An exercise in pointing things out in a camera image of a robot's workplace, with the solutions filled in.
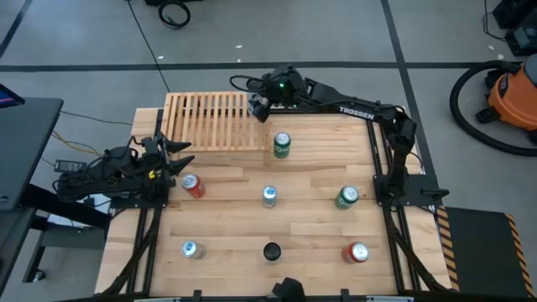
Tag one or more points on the green Sprite can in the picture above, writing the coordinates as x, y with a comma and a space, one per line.
282, 147
345, 200

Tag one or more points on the dark computer screen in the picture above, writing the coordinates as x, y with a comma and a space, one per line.
8, 98

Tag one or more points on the silver Celsius Arctic Vibe can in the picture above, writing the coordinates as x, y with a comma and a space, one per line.
272, 251

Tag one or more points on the orange shop vacuum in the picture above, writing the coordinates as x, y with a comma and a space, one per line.
514, 100
495, 65

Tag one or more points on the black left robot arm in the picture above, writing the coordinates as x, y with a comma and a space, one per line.
117, 168

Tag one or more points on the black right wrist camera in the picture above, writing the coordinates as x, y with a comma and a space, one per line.
283, 86

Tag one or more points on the black mat with striped edges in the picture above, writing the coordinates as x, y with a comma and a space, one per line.
482, 251

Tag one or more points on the black equipment case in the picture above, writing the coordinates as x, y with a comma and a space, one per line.
522, 38

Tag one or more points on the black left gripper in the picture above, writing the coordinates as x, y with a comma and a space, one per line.
153, 168

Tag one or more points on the black power adapter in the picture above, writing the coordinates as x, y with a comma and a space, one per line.
69, 166

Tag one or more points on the wooden slatted shelf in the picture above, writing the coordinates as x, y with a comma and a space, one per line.
210, 126

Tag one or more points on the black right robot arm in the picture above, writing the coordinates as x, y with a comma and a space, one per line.
365, 112

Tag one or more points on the black desk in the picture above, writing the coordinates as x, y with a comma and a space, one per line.
25, 147

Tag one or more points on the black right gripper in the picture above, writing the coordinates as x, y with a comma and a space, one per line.
258, 88

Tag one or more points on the silver light-blue Red Bull can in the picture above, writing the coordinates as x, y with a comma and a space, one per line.
191, 249

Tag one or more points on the black aluminium table frame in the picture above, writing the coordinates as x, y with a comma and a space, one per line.
149, 272

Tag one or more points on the red Fanta can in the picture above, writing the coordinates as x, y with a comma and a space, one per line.
195, 188
354, 253

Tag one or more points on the blue silver Red Bull can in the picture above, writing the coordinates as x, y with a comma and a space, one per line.
269, 199

